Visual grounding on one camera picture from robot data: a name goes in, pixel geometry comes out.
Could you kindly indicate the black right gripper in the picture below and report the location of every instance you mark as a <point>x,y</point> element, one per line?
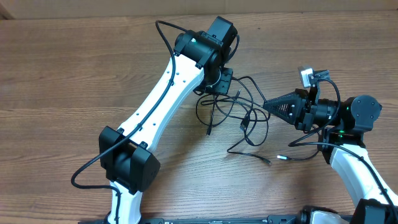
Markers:
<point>298,109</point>

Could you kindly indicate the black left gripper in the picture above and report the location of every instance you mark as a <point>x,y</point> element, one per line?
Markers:
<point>224,86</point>

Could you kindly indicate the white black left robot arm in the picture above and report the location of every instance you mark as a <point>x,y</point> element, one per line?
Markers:
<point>196,65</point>

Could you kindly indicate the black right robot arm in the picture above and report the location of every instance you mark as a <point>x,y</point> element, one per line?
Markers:
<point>342,125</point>

